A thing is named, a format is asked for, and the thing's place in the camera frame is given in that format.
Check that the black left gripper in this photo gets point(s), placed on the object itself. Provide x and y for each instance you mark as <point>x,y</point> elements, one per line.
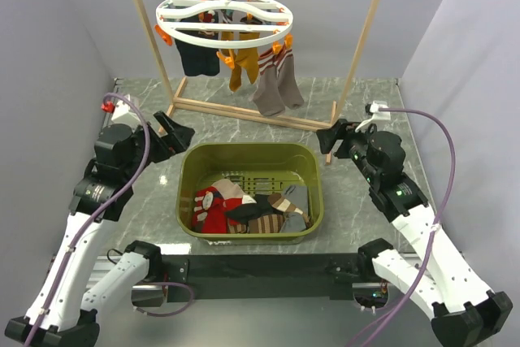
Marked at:
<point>178,137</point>

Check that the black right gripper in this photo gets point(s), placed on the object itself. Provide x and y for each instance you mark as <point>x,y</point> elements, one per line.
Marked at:
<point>348,135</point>

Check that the red santa sock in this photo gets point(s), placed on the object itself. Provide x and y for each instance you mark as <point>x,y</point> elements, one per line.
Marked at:
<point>209,212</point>

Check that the white round clip hanger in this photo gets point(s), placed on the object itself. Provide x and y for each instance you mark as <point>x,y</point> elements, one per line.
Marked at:
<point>224,24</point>

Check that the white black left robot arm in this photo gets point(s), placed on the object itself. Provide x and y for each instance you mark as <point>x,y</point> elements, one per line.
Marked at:
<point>67,312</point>

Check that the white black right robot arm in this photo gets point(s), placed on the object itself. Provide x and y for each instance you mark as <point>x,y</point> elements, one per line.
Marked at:
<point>462,308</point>

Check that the grey sock in basket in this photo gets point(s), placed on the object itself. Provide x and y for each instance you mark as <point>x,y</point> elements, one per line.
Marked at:
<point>294,221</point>

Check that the beige sock in basket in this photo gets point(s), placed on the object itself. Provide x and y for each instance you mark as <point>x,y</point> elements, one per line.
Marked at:
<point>232,193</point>

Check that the grey-brown striped sock pair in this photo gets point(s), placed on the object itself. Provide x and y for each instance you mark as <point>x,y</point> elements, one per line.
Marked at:
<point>277,88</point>

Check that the olive green plastic basket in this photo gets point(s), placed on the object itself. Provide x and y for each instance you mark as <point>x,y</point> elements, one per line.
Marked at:
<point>264,168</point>

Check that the navy hanging sock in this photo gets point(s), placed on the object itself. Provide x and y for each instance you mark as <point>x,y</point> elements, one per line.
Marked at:
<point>199,60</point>

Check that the black sock in basket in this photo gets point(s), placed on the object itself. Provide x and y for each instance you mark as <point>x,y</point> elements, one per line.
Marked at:
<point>249,211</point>

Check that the brown striped sock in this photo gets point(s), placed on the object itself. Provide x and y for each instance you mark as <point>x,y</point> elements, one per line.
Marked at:
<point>269,224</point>

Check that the mustard yellow sock pair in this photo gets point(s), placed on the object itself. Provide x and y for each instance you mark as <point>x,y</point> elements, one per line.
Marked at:
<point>240,60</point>

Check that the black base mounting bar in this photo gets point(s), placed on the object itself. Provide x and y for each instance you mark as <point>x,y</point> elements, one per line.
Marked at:
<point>248,276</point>

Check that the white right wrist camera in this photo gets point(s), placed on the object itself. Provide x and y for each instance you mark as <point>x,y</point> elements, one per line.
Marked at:
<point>378,114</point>

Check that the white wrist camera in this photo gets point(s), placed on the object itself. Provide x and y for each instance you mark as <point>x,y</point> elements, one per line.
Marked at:
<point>378,114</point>
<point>119,112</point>

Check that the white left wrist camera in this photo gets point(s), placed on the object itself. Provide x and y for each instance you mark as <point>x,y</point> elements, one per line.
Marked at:
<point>119,112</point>

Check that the aluminium rail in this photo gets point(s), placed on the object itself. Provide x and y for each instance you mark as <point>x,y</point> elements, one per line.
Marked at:
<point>106,279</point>

